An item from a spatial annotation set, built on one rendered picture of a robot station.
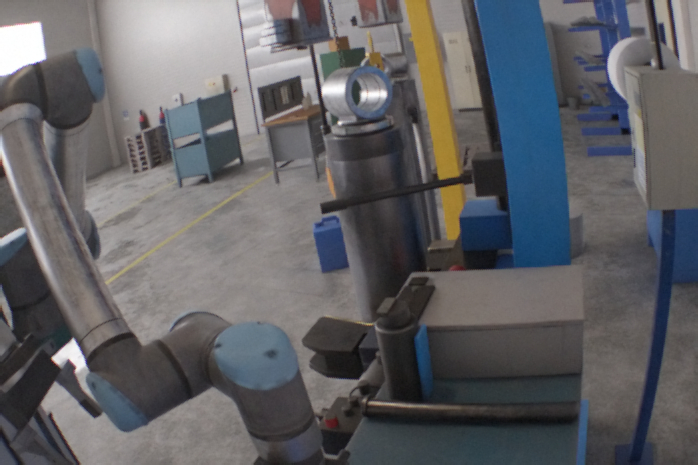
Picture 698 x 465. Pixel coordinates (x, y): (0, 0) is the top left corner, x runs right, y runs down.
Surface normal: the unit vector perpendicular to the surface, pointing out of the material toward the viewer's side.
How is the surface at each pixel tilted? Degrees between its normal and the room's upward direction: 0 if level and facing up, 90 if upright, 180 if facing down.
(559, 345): 90
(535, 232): 90
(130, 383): 52
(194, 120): 90
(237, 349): 5
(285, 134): 90
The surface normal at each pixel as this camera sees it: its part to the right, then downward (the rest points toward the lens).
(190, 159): -0.29, 0.36
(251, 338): -0.11, -0.92
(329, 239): 0.12, 0.30
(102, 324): 0.44, -0.55
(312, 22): 0.83, 0.04
